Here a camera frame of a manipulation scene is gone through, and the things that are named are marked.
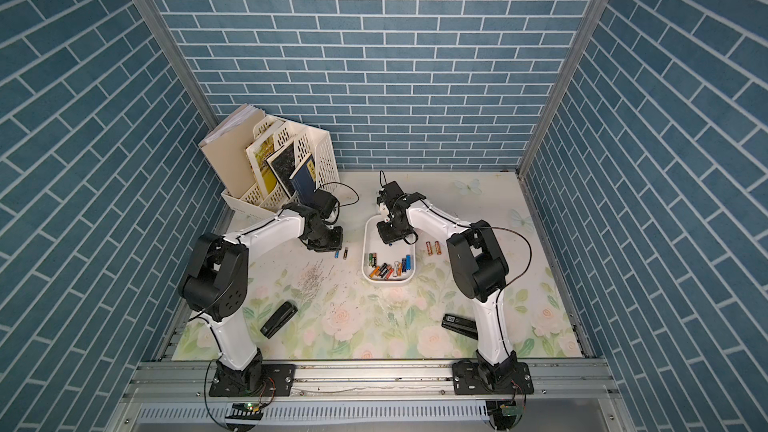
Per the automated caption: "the white perforated file organizer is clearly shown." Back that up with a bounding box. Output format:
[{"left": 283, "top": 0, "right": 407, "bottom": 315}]
[{"left": 200, "top": 104, "right": 339, "bottom": 218}]

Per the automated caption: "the yellow cover book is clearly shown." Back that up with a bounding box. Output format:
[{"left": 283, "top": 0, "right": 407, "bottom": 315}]
[{"left": 245, "top": 117, "right": 283, "bottom": 202}]

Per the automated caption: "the white plastic storage box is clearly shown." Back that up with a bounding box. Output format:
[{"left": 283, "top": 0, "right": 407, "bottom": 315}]
[{"left": 362, "top": 216, "right": 416, "bottom": 286}]

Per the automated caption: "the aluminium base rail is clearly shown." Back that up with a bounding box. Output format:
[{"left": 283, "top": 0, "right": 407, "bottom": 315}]
[{"left": 108, "top": 358, "right": 633, "bottom": 431}]

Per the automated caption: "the black stapler right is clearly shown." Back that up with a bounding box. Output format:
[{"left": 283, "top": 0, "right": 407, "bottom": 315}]
[{"left": 441, "top": 314, "right": 478, "bottom": 340}]

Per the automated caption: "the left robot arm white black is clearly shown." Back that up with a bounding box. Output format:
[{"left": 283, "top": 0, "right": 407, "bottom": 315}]
[{"left": 178, "top": 189, "right": 343, "bottom": 372}]

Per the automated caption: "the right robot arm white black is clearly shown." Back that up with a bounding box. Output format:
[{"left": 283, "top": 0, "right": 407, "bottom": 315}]
[{"left": 376, "top": 181, "right": 515, "bottom": 366}]

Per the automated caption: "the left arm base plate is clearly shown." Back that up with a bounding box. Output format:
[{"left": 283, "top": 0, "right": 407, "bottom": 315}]
[{"left": 208, "top": 363, "right": 296, "bottom": 399}]

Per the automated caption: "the dark blue book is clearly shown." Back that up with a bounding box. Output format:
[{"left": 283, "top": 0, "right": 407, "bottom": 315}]
[{"left": 290, "top": 154, "right": 316, "bottom": 204}]

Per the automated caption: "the white vented cable duct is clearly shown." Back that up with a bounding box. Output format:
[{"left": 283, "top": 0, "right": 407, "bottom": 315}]
[{"left": 137, "top": 400, "right": 488, "bottom": 426}]

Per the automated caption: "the black stapler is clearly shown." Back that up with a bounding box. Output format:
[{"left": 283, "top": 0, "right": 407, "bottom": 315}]
[
  {"left": 441, "top": 314, "right": 478, "bottom": 340},
  {"left": 260, "top": 301, "right": 298, "bottom": 339}
]

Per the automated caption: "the black stapler left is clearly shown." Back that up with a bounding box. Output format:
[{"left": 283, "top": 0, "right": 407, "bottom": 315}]
[{"left": 260, "top": 301, "right": 298, "bottom": 339}]

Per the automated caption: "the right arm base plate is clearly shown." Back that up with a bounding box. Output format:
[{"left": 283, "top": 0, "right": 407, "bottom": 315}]
[{"left": 451, "top": 360, "right": 535, "bottom": 396}]

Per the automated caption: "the black cover book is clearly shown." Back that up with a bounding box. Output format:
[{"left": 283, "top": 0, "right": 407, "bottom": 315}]
[{"left": 267, "top": 138, "right": 296, "bottom": 198}]

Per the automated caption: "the beige paper folder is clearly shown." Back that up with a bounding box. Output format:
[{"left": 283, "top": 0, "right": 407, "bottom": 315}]
[{"left": 198, "top": 104, "right": 265, "bottom": 198}]

